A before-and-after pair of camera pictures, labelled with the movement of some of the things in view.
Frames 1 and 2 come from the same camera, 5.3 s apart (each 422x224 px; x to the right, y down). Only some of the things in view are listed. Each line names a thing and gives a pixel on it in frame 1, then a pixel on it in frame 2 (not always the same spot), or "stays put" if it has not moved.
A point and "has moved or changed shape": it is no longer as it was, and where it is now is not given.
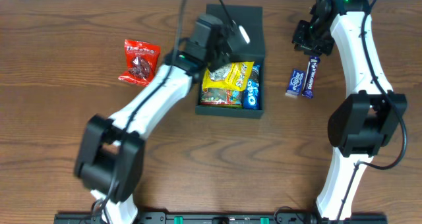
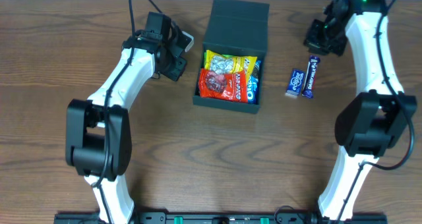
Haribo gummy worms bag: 217,96 has moved or changed shape
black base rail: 225,218 stays put
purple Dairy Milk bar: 308,88 stays put
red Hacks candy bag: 141,59 has moved or changed shape
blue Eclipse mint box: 296,83 stays put
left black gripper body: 217,60 → 176,66
